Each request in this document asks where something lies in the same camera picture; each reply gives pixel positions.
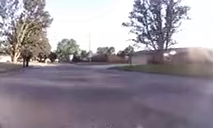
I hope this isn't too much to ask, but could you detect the brown fence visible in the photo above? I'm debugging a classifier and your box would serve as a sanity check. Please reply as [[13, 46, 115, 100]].
[[91, 54, 131, 65]]

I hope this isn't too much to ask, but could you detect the row of distant trees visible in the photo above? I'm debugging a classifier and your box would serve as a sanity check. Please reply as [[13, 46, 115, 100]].
[[79, 45, 135, 63]]

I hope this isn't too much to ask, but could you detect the utility pole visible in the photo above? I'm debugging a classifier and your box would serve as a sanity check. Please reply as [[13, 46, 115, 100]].
[[87, 32, 92, 63]]

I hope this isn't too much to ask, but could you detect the grey asphalt road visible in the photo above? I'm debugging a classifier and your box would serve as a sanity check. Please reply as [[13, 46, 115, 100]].
[[0, 63, 213, 128]]

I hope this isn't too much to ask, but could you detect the round green tree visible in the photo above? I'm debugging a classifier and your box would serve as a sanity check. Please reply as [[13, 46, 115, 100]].
[[55, 38, 81, 63]]

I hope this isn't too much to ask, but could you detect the tall bare-branched tree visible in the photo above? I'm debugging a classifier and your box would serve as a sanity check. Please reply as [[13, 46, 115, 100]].
[[121, 0, 192, 65]]

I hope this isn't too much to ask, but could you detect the grass lawn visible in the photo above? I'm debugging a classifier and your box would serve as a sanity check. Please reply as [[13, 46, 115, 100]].
[[111, 63, 213, 80]]

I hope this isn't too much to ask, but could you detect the low brick building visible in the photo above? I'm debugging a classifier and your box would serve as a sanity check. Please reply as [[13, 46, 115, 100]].
[[130, 47, 213, 66]]

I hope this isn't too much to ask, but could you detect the person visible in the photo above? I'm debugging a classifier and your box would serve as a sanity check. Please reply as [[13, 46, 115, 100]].
[[21, 50, 33, 69]]

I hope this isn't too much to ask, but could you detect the large leafy tree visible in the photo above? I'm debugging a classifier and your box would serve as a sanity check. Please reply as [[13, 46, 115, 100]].
[[0, 0, 54, 64]]

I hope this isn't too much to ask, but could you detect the grass verge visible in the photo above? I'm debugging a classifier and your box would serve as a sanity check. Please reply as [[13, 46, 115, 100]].
[[0, 61, 26, 74]]

